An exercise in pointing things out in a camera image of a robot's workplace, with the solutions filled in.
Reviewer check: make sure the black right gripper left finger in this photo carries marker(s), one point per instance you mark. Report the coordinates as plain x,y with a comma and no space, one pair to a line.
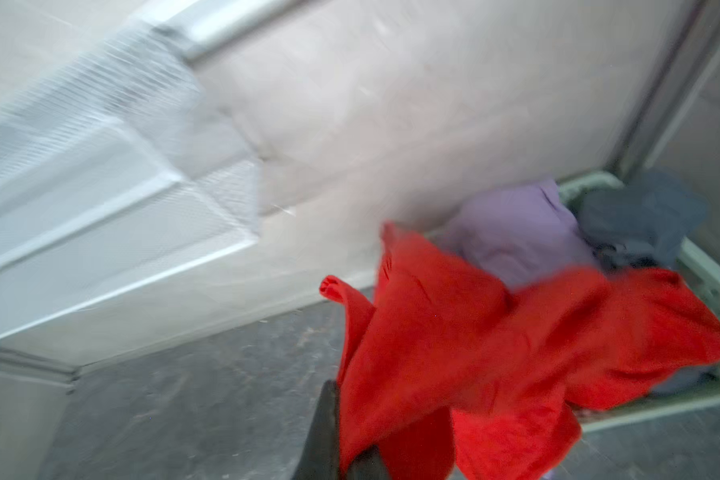
319,459

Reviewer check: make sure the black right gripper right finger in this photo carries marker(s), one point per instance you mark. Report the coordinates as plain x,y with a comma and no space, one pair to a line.
368,465

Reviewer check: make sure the red t shirt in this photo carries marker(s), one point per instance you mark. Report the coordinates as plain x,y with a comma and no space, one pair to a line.
445,368

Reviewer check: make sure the purple t shirt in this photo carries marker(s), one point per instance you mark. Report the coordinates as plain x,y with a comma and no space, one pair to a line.
519,234

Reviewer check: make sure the grey t shirt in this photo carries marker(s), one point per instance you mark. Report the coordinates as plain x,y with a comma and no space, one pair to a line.
641,224

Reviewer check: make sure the green plastic basket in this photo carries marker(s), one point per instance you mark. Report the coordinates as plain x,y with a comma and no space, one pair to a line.
688,389

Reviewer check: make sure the white wire mesh basket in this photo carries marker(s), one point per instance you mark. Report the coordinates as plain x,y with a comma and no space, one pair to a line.
116,173

